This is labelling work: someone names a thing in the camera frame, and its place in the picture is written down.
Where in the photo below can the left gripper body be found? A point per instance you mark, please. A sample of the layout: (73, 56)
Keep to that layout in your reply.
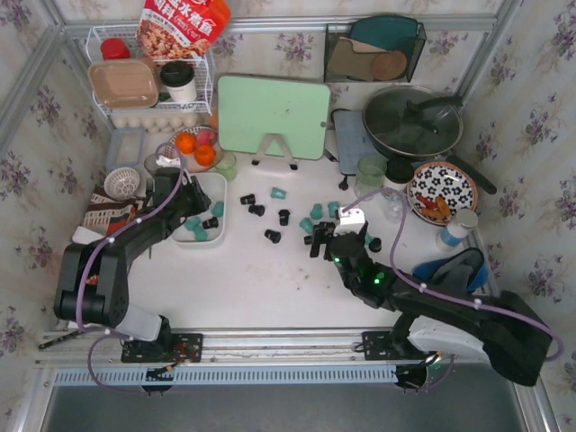
(193, 198)

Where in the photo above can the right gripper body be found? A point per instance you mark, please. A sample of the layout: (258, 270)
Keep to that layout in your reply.
(327, 238)

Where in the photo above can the teal coffee capsule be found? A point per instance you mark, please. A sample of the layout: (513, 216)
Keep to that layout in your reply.
(218, 209)
(192, 223)
(200, 234)
(316, 212)
(306, 225)
(333, 209)
(277, 193)

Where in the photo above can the white storage basket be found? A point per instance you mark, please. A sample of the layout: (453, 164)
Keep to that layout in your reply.
(214, 185)

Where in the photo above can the blue grey cloth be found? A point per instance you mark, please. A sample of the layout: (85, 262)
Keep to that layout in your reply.
(464, 272)

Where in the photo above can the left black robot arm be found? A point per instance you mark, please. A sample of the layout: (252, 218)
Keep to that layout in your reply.
(93, 284)

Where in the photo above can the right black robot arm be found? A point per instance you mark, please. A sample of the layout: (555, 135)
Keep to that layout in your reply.
(439, 312)

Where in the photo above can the dark fork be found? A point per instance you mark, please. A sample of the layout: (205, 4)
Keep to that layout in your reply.
(149, 188)

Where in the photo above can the orange tangerine right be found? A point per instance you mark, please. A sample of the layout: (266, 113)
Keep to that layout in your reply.
(204, 155)

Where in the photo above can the orange tangerine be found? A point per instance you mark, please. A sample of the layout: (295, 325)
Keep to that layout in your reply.
(204, 155)
(185, 142)

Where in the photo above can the green glass cup left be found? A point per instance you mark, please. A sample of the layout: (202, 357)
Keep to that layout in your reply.
(227, 166)

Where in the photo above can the green glass cup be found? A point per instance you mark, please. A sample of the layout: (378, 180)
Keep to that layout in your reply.
(227, 166)
(370, 173)

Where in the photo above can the pink fruit plate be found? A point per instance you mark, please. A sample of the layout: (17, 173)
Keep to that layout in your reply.
(204, 136)

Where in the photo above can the grey glass cup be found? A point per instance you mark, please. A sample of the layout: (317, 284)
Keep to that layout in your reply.
(151, 165)

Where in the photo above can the clear plastic bottle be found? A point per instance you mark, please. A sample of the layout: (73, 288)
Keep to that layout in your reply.
(397, 206)

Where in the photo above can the orange tangerine left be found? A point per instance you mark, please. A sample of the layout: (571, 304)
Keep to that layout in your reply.
(185, 142)

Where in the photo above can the white lattice bowl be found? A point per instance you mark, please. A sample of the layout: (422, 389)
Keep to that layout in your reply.
(122, 183)

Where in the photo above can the green glass cup right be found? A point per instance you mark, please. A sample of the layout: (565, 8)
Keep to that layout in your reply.
(370, 173)

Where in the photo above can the egg carton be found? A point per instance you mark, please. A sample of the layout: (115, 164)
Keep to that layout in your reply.
(156, 122)

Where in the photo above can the clear blue-rimmed container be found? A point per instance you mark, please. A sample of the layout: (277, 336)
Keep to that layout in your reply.
(125, 148)

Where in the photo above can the black lidded jar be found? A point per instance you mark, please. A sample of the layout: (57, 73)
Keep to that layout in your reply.
(399, 173)

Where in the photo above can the metal cutting board stand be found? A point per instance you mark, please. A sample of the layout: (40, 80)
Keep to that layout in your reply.
(274, 146)

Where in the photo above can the floral patterned plate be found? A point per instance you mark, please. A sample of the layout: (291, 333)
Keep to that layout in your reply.
(438, 190)

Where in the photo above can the green cutting board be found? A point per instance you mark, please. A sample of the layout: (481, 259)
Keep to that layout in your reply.
(252, 108)

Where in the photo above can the white spatula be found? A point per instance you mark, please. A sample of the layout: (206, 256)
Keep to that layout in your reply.
(85, 236)

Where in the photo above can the white cup black lid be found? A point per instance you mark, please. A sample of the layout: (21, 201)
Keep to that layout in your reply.
(178, 77)

